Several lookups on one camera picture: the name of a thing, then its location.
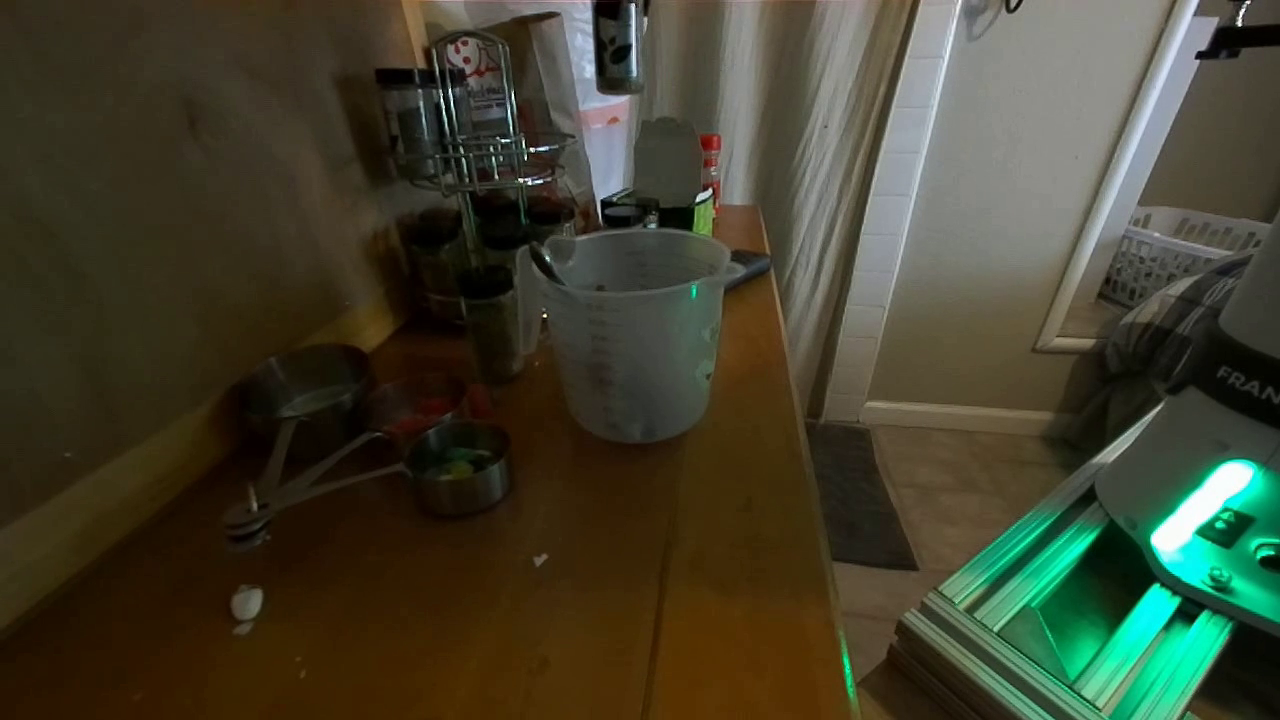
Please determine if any red capped spice jar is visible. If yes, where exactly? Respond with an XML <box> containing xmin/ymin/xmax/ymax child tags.
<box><xmin>702</xmin><ymin>132</ymin><xmax>726</xmax><ymax>206</ymax></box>

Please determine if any clear plastic measuring jug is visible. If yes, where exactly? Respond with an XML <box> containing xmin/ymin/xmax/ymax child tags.
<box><xmin>536</xmin><ymin>228</ymin><xmax>735</xmax><ymax>446</ymax></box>

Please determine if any small steel measuring cup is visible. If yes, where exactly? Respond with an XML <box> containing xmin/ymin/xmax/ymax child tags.
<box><xmin>225</xmin><ymin>421</ymin><xmax>513</xmax><ymax>546</ymax></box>

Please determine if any dark floor mat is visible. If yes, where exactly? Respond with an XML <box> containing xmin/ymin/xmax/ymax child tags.
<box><xmin>810</xmin><ymin>424</ymin><xmax>916</xmax><ymax>573</ymax></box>

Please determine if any large steel measuring cup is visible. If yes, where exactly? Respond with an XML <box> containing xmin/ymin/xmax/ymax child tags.
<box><xmin>228</xmin><ymin>345</ymin><xmax>373</xmax><ymax>523</ymax></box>

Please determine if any white laundry basket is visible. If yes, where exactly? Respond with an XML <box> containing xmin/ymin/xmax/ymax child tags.
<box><xmin>1100</xmin><ymin>206</ymin><xmax>1267</xmax><ymax>309</ymax></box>

